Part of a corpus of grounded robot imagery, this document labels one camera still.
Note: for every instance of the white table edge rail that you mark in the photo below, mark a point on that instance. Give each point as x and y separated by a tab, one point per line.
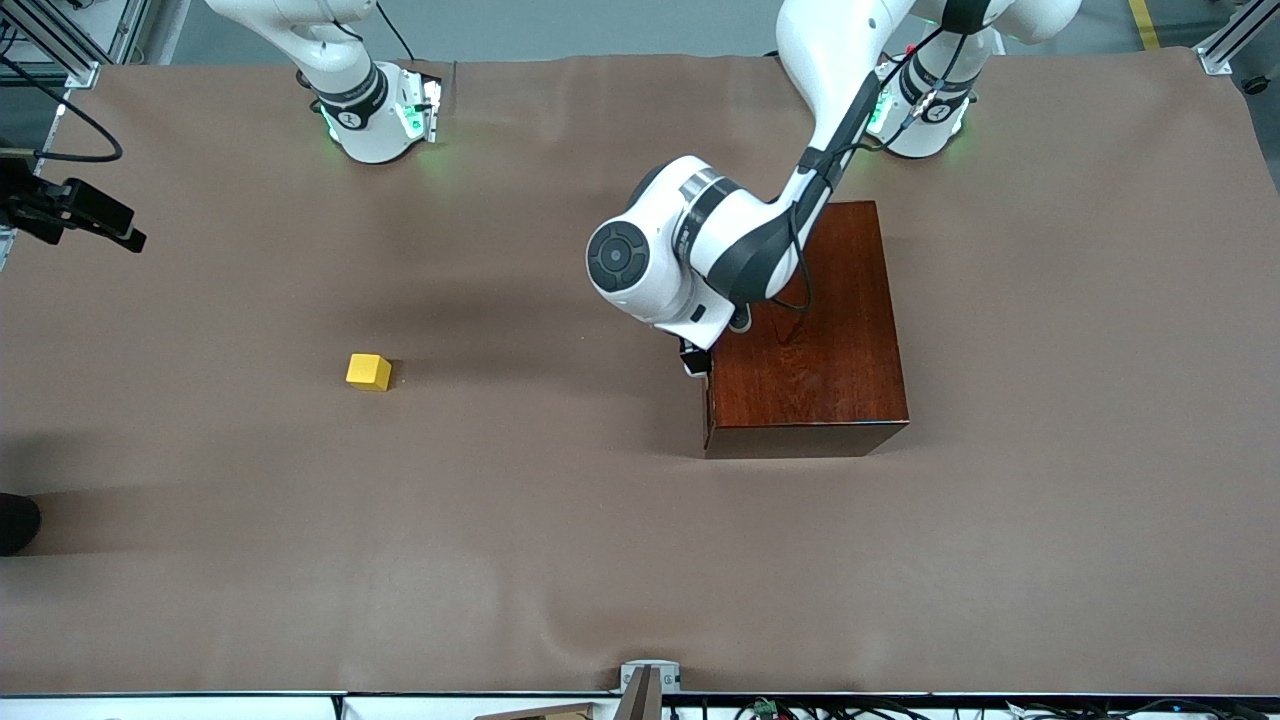
200	708

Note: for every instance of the brown cardboard piece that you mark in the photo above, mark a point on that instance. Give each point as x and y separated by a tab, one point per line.
545	712

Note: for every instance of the yellow cube block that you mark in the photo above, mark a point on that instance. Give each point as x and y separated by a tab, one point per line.
368	372

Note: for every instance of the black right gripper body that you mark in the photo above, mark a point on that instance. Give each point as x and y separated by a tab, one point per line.
38	207

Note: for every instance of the dark red wooden cabinet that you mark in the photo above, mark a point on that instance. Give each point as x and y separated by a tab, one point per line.
820	350

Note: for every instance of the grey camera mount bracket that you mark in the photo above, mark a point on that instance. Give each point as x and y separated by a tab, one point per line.
650	678

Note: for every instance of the black frame foot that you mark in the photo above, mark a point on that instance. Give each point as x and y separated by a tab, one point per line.
1256	85

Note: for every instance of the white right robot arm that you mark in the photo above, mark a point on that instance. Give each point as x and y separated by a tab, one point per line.
360	120

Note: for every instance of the table cover cloth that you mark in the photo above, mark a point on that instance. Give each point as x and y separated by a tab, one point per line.
300	500

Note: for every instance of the yellow floor tape strip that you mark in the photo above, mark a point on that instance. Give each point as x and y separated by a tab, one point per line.
1143	25

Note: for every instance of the black rounded object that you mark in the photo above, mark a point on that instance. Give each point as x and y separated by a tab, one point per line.
15	522

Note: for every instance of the aluminium frame profile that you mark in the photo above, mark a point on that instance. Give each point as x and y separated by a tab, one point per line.
1215	60
80	72

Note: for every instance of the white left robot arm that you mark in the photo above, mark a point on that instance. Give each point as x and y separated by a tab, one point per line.
660	260

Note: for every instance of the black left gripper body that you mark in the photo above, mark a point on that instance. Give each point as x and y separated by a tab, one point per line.
692	358

